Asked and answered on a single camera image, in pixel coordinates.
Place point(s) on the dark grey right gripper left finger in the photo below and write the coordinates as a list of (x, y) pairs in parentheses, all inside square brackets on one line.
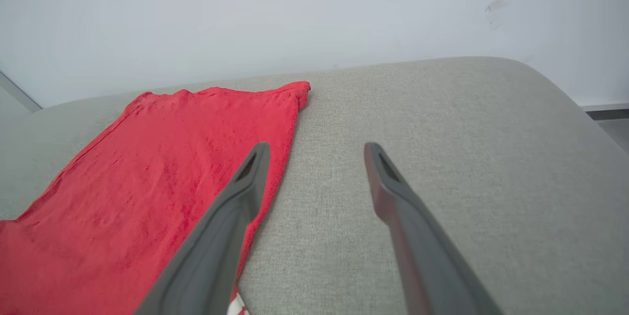
[(211, 256)]

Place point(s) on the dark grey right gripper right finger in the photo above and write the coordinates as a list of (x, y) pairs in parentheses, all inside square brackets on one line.
[(427, 261)]

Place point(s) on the red white sports jersey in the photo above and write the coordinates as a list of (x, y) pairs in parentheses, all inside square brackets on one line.
[(147, 182)]

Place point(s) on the grey fabric sofa cushion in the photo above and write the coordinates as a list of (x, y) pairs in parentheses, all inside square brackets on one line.
[(442, 157)]

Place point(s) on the grey wall skirting strip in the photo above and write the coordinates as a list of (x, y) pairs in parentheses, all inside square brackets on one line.
[(22, 91)]

